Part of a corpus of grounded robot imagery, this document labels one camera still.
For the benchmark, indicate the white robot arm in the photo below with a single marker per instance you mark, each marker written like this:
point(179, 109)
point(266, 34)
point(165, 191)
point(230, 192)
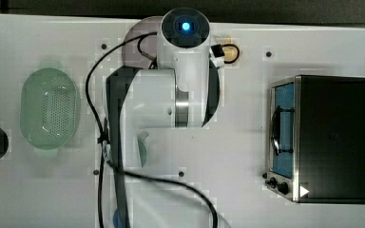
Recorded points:
point(181, 91)

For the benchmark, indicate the grey round plate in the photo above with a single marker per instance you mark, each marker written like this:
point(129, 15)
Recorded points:
point(141, 52)

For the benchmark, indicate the green measuring cup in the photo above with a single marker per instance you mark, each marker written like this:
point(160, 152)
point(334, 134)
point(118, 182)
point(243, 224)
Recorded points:
point(141, 139)

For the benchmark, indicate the peeled banana toy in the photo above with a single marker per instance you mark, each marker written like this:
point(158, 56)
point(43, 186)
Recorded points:
point(230, 48)

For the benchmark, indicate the green plastic colander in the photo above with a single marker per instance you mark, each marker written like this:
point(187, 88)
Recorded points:
point(50, 110)

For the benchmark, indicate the silver black toaster oven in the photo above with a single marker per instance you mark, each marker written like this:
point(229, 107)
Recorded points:
point(316, 139)

